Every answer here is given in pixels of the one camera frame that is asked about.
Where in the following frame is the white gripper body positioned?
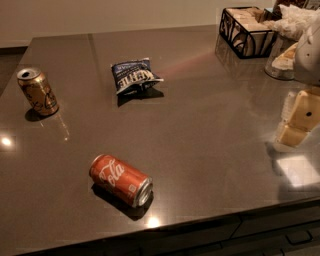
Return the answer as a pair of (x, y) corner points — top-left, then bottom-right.
(294, 16), (320, 86)

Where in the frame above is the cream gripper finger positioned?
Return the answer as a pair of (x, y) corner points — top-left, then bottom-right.
(275, 87), (320, 148)

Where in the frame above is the red coke can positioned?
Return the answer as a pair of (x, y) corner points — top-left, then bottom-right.
(89, 155), (153, 208)

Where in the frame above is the gold soda can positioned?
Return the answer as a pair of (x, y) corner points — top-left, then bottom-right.
(17, 67), (59, 116)

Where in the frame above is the clear glass jar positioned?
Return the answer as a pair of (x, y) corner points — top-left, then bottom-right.
(264, 34), (297, 81)

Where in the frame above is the white crumpled plastic bag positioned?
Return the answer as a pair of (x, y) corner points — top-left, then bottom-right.
(263, 4), (320, 41)

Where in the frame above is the blue kettle chip bag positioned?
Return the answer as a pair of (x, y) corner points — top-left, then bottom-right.
(111, 58), (164, 95)

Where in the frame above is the black wire napkin basket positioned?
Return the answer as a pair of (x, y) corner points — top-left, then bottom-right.
(219, 7), (276, 59)

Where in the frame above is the black drawer handle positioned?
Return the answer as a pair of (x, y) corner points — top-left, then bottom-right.
(286, 231), (314, 246)

